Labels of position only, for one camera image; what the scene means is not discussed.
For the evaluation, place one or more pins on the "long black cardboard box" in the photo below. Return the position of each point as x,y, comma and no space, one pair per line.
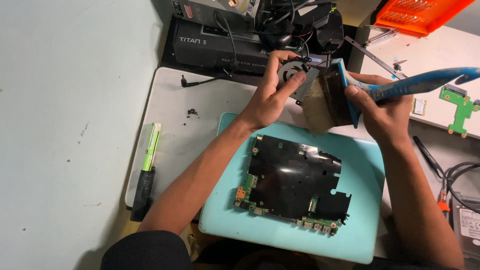
217,48

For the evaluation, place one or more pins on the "person's left hand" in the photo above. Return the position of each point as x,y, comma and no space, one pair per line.
264,101

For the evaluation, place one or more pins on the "green laptop motherboard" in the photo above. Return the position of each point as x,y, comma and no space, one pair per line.
296,180

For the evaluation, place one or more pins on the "grey laptop cooling fan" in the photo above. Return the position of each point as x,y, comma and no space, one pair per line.
305,80

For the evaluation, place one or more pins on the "thin grey metal bracket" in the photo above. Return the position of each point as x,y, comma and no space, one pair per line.
375,58

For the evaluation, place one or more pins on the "person's right hand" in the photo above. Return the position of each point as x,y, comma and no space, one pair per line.
388,116

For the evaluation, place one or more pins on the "small green circuit board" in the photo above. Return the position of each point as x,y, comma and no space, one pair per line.
459,108

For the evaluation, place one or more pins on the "white laptop panel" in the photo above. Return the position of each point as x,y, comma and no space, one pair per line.
180,142

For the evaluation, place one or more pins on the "grey printed cardboard box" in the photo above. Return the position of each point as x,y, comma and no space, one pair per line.
210,13

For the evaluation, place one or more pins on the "green and black laptop battery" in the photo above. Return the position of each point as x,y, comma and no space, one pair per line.
148,168

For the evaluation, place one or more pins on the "silver hard drive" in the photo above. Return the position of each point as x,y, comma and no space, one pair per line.
467,228

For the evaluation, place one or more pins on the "pile of black screws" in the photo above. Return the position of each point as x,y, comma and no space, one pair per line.
192,111

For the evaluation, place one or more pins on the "orange plastic basket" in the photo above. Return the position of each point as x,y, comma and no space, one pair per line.
420,15

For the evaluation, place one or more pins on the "silver metal hinge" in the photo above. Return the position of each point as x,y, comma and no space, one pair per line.
380,36

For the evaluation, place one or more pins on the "person's black shirt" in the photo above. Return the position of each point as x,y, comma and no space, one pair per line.
150,251

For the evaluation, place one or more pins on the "turquoise laptop cover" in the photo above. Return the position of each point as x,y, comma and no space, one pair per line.
360,210

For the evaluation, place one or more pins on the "black tweezers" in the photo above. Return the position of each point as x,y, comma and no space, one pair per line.
427,155

